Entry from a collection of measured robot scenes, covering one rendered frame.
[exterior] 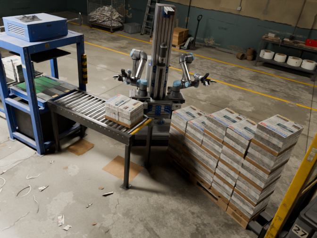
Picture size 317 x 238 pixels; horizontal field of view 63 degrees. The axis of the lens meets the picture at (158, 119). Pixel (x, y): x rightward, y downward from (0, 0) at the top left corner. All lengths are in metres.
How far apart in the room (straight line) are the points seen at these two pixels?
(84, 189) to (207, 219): 1.54
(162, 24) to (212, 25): 6.34
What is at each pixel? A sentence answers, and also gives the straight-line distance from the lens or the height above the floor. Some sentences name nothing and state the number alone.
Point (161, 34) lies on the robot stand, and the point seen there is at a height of 1.67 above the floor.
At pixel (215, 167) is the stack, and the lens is 3.23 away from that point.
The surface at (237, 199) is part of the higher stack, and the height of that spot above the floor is 0.29.
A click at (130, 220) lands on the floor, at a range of 3.15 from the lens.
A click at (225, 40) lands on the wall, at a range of 9.85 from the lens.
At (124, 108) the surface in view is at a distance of 3.01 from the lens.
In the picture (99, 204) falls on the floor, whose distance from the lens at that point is 3.30.
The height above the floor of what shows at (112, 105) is 1.02.
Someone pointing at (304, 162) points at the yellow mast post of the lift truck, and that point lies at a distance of 2.36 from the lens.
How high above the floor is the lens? 2.51
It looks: 31 degrees down
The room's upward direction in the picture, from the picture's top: 7 degrees clockwise
